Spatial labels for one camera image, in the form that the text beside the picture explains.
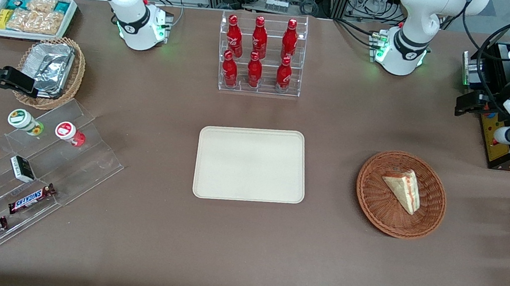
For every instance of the red cola bottle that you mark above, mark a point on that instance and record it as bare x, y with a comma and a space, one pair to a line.
259, 40
283, 77
289, 41
234, 37
229, 73
254, 73

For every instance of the cream plastic tray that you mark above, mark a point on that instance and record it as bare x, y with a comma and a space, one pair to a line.
252, 165

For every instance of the silver box with green light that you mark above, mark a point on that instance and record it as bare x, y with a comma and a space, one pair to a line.
467, 67

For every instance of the triangular sandwich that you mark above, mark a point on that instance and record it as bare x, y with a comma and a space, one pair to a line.
402, 187

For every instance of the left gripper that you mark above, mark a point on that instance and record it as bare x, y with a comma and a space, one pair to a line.
493, 101

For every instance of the red lid yogurt cup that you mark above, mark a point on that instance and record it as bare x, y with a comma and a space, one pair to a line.
65, 130

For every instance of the teal snack pack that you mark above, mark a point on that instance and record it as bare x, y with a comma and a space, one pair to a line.
63, 7
16, 2

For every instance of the green lid yogurt cup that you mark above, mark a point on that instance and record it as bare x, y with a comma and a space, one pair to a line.
21, 118

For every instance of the small black carton box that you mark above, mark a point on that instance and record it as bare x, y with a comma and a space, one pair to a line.
22, 169

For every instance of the light wicker basket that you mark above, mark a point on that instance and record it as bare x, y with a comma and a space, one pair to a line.
73, 84

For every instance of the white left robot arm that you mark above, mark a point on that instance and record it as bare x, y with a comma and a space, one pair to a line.
408, 47

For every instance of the yellow snack pack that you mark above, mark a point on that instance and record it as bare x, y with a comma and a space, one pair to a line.
2, 18

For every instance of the brown round wicker basket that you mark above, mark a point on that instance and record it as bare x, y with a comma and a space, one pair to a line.
375, 203

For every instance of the white plastic bin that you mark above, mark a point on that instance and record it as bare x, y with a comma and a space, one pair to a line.
27, 37

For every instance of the clear acrylic step shelf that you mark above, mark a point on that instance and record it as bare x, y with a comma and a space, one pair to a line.
95, 161

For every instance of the small clear snack bag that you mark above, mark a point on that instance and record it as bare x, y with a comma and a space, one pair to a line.
41, 4

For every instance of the clear acrylic bottle rack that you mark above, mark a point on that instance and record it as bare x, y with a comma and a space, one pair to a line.
267, 88

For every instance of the large clear snack bag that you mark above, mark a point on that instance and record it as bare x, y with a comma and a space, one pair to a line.
34, 21

